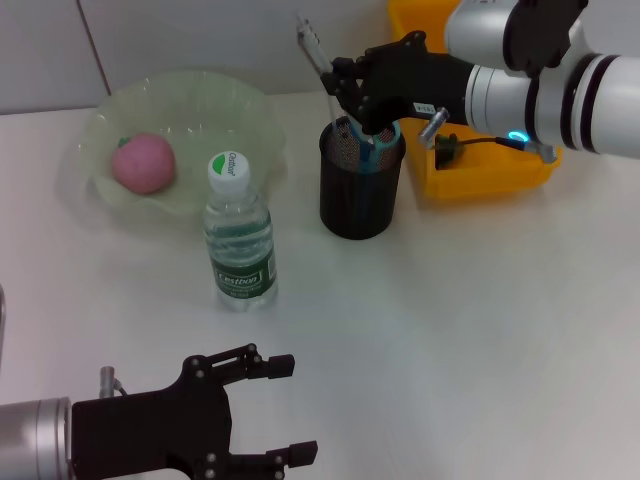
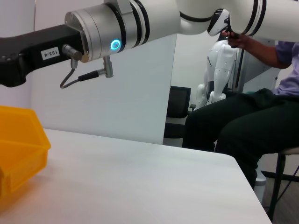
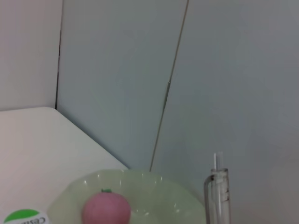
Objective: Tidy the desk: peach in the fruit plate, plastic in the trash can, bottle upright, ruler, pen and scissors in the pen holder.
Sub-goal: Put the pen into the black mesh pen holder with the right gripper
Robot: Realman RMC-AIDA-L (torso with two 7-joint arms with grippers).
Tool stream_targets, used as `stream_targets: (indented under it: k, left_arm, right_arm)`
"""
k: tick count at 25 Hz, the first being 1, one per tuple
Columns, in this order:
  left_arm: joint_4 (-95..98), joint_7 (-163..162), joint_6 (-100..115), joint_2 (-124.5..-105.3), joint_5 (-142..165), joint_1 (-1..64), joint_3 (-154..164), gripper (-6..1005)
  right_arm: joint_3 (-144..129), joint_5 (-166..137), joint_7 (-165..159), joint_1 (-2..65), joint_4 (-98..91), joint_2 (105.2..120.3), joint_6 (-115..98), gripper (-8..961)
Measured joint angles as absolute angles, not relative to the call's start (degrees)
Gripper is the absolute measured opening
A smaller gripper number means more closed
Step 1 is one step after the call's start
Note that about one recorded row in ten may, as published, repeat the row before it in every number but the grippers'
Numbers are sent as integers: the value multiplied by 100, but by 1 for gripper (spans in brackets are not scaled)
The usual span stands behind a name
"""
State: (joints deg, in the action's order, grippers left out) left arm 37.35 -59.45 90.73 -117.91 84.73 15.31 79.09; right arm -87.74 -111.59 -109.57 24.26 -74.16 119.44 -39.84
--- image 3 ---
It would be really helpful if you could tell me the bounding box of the pink toy peach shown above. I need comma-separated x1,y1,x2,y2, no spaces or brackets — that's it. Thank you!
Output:
81,188,132,224

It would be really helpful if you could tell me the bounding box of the white and grey pen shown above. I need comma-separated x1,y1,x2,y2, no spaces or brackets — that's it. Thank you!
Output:
204,151,232,224

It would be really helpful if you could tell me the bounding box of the clear green-label water bottle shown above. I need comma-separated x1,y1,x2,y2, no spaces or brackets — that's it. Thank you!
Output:
2,209,49,224

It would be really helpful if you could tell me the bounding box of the translucent green fruit plate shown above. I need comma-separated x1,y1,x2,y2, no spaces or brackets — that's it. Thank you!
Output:
46,169,207,224

